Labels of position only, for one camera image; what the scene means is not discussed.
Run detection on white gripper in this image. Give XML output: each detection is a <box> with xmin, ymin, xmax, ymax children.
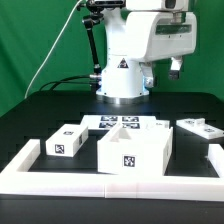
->
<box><xmin>141</xmin><ymin>13</ymin><xmax>197</xmax><ymax>88</ymax></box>

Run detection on white cable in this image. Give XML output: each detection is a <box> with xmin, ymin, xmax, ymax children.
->
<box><xmin>23</xmin><ymin>0</ymin><xmax>84</xmax><ymax>100</ymax></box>

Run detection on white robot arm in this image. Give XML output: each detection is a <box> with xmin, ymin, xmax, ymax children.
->
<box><xmin>96</xmin><ymin>0</ymin><xmax>197</xmax><ymax>104</ymax></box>

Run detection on small white tagged block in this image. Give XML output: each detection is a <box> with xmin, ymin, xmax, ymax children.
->
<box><xmin>45</xmin><ymin>124</ymin><xmax>88</xmax><ymax>157</ymax></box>

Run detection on white flat panel four tags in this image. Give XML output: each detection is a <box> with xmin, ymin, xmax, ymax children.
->
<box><xmin>81</xmin><ymin>115</ymin><xmax>156</xmax><ymax>130</ymax></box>

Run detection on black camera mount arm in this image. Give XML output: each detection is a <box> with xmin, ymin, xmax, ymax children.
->
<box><xmin>75</xmin><ymin>0</ymin><xmax>127</xmax><ymax>93</ymax></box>

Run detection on white cabinet body box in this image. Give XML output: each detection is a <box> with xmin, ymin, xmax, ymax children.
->
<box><xmin>97</xmin><ymin>124</ymin><xmax>173</xmax><ymax>176</ymax></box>

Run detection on white U-shaped workspace frame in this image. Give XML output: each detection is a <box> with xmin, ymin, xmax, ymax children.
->
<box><xmin>0</xmin><ymin>139</ymin><xmax>224</xmax><ymax>202</ymax></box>

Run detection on black cable bundle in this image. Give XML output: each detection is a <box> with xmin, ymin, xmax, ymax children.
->
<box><xmin>39</xmin><ymin>75</ymin><xmax>101</xmax><ymax>92</ymax></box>

